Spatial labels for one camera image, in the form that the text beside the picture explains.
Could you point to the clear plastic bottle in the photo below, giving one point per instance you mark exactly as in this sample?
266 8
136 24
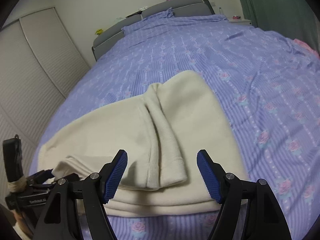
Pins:
221 11

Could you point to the yellow toy on headboard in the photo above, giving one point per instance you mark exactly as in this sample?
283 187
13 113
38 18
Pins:
99 32

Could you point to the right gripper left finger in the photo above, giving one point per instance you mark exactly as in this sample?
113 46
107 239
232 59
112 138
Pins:
94 191

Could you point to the white slatted wardrobe door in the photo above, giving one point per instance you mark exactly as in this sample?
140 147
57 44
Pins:
40 65

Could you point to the green curtain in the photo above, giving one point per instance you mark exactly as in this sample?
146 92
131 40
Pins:
291 18

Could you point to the pink crumpled blanket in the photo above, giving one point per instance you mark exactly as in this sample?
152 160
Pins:
307 47

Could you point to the purple patterned pillow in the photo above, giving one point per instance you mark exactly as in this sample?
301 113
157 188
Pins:
163 14

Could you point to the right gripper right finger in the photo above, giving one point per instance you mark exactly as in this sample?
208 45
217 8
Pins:
264 217

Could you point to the person's left hand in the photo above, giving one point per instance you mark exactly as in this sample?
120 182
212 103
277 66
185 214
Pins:
21 227

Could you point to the purple patterned bed cover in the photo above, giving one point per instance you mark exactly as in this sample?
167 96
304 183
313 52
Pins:
267 85

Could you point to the grey upholstered headboard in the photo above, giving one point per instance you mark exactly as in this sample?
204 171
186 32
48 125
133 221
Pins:
179 8

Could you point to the white bedside table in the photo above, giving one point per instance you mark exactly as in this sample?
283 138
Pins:
240 21

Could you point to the cream pants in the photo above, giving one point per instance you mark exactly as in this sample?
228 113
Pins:
162 131

